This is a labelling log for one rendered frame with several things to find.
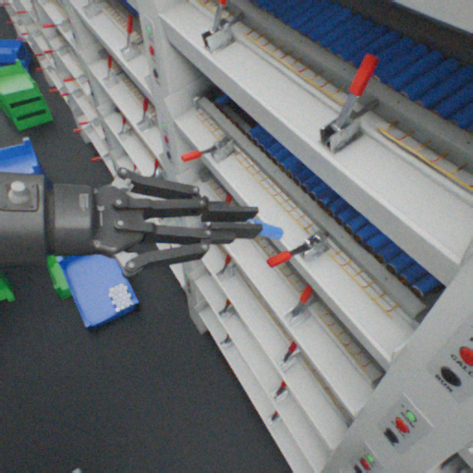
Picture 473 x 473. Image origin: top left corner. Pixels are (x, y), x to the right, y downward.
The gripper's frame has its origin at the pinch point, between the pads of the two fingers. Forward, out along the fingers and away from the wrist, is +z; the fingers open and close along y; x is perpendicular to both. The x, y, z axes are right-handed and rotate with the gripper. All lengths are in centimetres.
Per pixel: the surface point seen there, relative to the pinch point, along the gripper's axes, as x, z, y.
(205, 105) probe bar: 15.0, 6.7, 33.4
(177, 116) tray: 20.8, 2.8, 35.0
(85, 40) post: 58, -10, 95
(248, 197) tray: 10.7, 9.4, 10.4
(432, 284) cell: -5.7, 22.8, -11.2
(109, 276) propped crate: 120, 0, 37
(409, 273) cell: -4.4, 21.2, -9.3
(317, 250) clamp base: 3.0, 14.1, -2.8
